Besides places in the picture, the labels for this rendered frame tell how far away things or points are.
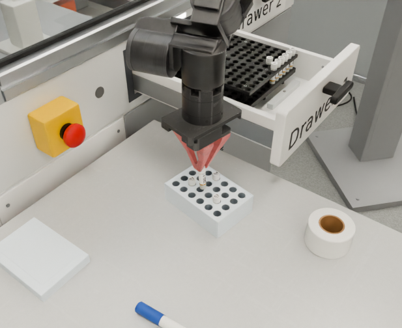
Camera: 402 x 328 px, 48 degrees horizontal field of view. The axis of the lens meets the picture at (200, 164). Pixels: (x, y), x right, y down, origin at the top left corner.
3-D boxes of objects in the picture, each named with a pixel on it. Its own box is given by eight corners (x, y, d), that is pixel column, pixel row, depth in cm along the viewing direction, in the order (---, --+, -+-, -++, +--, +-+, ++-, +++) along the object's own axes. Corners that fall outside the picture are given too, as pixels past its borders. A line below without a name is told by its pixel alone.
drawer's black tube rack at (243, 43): (293, 82, 92) (298, 54, 88) (247, 123, 82) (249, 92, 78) (206, 53, 102) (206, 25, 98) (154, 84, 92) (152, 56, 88)
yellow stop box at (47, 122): (89, 139, 78) (82, 103, 73) (56, 161, 73) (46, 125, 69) (69, 129, 80) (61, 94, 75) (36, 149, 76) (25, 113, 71)
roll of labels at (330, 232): (359, 250, 69) (365, 233, 67) (320, 265, 67) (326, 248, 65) (331, 219, 74) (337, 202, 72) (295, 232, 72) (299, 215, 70)
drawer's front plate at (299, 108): (348, 94, 93) (360, 43, 85) (278, 168, 75) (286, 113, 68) (340, 91, 93) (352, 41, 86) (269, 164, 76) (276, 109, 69)
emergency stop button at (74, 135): (90, 141, 75) (86, 122, 72) (71, 153, 72) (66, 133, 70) (77, 135, 76) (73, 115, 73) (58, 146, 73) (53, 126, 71)
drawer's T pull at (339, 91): (352, 87, 79) (354, 81, 78) (335, 106, 75) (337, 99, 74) (333, 81, 81) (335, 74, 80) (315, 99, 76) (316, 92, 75)
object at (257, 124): (338, 88, 91) (344, 60, 87) (274, 152, 76) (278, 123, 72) (183, 36, 110) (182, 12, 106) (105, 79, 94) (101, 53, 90)
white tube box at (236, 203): (252, 211, 76) (253, 195, 73) (217, 239, 71) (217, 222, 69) (200, 176, 82) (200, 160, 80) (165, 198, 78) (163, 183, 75)
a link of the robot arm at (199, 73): (218, 51, 53) (232, 32, 58) (165, 41, 55) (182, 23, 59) (215, 101, 58) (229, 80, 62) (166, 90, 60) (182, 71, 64)
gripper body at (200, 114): (159, 129, 64) (157, 82, 59) (211, 103, 69) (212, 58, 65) (191, 150, 60) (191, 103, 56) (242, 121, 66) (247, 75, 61)
